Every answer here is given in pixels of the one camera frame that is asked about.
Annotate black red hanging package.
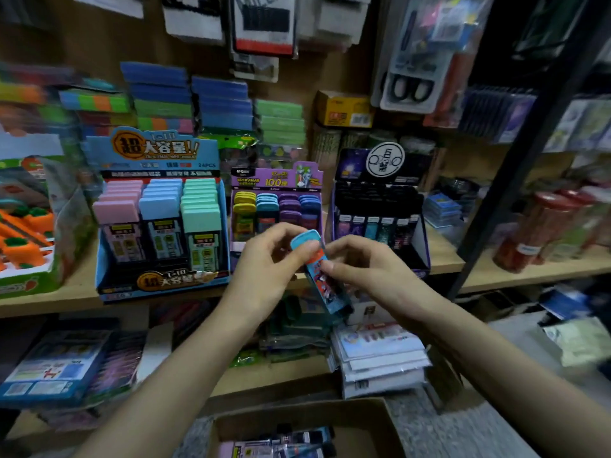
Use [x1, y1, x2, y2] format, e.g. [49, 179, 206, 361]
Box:
[232, 0, 299, 58]

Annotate black and white display box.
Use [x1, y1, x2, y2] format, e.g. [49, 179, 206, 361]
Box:
[327, 140, 433, 277]

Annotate purple display box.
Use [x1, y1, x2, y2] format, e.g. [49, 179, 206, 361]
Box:
[227, 162, 326, 273]

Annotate stack of white packets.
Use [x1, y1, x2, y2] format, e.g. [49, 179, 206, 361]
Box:
[331, 322, 433, 399]

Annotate person's left hand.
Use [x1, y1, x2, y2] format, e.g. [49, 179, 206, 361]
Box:
[218, 222, 324, 325]

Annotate row of dark blue refills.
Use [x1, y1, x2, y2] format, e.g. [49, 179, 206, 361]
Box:
[458, 85, 538, 144]

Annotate small open brown carton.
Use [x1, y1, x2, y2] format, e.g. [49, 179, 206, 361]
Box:
[425, 348, 469, 406]

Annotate blue display box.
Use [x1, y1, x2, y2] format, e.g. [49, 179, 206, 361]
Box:
[84, 127, 232, 303]

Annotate hanging white blister package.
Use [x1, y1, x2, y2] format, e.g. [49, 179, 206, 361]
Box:
[380, 0, 493, 115]

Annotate person's left forearm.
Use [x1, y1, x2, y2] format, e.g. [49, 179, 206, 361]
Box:
[76, 300, 259, 458]

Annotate stack of green packets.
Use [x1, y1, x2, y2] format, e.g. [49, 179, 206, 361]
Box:
[253, 98, 309, 149]

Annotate red cylinder containers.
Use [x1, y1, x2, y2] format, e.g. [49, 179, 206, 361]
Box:
[493, 186, 611, 275]

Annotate hanging clear white package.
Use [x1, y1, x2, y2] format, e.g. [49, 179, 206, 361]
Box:
[298, 0, 374, 52]

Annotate heap of green teal packs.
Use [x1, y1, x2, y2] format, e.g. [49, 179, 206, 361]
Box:
[258, 295, 335, 363]

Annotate brown cardboard box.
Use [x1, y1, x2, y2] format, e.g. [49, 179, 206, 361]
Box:
[208, 398, 407, 458]

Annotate orange carrot pen display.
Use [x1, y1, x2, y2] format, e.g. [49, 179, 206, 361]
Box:
[0, 133, 97, 296]

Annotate pile of pencil lead cases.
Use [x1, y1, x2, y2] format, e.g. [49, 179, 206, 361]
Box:
[220, 426, 337, 458]

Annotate person's right forearm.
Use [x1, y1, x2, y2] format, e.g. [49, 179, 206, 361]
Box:
[420, 291, 611, 458]

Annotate yellow carton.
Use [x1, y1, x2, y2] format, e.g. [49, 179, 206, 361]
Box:
[317, 90, 376, 130]

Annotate stack of multicoloured packets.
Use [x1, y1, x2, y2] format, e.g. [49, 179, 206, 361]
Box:
[0, 62, 130, 130]

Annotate wooden shelf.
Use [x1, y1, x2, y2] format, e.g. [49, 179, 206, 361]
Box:
[0, 0, 611, 435]

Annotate stack of blue packets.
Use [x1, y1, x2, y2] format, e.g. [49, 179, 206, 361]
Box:
[119, 60, 254, 134]

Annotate person's right hand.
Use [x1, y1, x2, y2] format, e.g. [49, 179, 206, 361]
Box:
[320, 233, 445, 325]

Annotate white card of black clips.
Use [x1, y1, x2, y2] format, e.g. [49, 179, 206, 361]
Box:
[71, 0, 144, 20]
[162, 0, 227, 46]

